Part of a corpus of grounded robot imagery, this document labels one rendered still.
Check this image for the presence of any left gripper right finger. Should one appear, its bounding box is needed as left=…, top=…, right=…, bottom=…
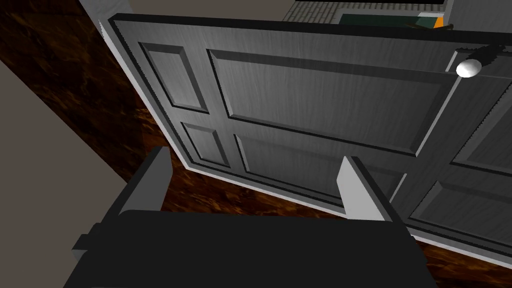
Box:
left=336, top=155, right=405, bottom=223

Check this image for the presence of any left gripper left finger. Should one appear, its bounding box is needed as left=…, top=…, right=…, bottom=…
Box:
left=107, top=146, right=174, bottom=217

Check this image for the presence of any grey panelled door leaf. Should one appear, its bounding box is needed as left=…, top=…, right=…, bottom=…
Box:
left=107, top=13, right=512, bottom=270

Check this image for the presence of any white round door knob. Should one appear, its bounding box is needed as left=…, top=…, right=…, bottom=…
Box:
left=455, top=59, right=483, bottom=79

